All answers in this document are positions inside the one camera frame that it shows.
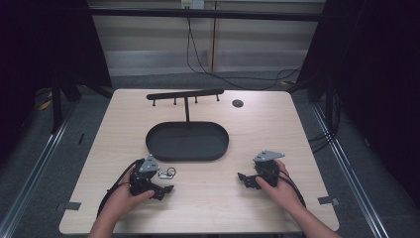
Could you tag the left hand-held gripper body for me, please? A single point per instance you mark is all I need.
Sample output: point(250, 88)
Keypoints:
point(142, 185)

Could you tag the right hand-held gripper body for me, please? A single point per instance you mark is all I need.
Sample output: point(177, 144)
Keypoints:
point(268, 168)

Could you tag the black hook rack with tray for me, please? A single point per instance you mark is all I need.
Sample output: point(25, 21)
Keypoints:
point(187, 140)

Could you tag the person's left hand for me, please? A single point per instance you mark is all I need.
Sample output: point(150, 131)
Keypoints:
point(120, 200)

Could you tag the person's right hand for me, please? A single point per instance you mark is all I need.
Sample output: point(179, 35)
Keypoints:
point(284, 191)

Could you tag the grey tape piece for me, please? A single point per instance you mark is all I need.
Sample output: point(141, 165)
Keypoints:
point(69, 206)
point(328, 200)

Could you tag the round black table grommet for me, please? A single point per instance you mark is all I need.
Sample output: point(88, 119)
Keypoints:
point(237, 103)

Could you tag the small black floor strip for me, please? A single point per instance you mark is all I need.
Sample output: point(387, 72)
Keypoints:
point(81, 139)

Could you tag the black metal stand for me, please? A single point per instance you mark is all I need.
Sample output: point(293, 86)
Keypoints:
point(329, 105)
point(56, 105)

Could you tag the yellow floor tape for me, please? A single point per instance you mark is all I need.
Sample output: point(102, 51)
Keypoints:
point(45, 104)

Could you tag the black curtain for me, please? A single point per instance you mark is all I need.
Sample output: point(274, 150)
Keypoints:
point(46, 49)
point(376, 82)

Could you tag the metal floor rail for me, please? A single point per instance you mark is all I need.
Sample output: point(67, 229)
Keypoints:
point(29, 185)
point(356, 185)

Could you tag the black horizontal frame bar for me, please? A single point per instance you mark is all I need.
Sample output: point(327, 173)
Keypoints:
point(204, 14)

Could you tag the white wall socket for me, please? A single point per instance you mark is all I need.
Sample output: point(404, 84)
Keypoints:
point(192, 4)

